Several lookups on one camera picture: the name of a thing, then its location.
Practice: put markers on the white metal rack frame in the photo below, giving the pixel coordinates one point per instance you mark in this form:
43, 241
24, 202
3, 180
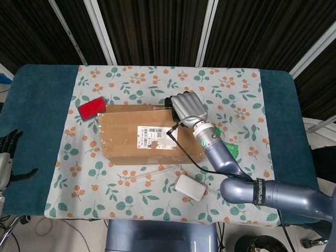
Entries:
317, 126

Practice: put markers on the brown cardboard shipping box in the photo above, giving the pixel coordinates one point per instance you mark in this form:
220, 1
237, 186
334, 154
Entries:
123, 136

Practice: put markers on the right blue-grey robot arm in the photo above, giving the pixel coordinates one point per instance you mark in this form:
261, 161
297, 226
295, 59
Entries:
225, 157

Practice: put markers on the black waste bin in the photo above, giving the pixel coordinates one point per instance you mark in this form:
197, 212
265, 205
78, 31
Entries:
262, 244

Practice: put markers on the teal table cover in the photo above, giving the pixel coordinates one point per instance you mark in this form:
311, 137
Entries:
36, 118

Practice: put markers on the black caster wheel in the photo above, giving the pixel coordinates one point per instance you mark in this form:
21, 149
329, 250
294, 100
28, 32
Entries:
307, 242

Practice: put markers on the green tea sachet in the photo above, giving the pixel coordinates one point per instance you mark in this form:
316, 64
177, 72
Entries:
233, 151

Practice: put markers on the chrome chair leg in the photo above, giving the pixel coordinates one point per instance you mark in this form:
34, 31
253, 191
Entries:
10, 228

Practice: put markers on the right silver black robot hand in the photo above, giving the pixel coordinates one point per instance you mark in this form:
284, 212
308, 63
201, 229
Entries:
189, 107

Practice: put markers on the blue-grey robot torso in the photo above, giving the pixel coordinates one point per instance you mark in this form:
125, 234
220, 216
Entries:
157, 236

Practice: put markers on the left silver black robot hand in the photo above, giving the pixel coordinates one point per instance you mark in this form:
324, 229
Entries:
5, 162

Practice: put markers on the white aluminium frame post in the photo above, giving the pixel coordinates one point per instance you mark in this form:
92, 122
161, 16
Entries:
315, 50
101, 31
207, 31
68, 31

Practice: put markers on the clear glass rod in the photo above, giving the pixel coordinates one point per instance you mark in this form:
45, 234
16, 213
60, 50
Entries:
155, 172

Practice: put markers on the floral orange fruit tablecloth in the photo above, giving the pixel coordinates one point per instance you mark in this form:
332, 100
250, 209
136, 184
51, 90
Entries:
131, 202

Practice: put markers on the red rectangular block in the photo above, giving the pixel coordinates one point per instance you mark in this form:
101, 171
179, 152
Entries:
92, 109

